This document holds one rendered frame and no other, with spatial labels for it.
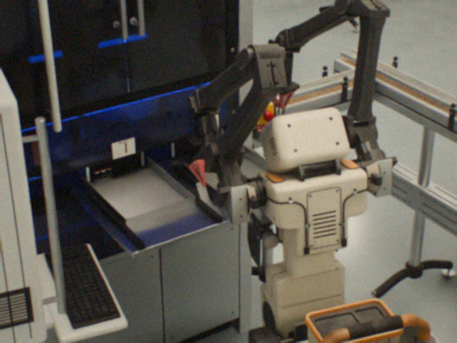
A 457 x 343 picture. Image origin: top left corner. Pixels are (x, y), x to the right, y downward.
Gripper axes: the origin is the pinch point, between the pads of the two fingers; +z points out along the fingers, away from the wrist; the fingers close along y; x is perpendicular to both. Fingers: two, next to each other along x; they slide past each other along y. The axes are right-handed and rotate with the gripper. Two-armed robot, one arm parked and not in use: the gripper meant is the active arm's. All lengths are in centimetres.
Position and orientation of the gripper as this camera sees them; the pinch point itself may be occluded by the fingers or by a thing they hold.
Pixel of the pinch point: (281, 106)
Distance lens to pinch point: 314.1
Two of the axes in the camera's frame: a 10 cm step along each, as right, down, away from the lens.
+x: -7.0, 3.7, -6.1
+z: -0.3, 8.4, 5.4
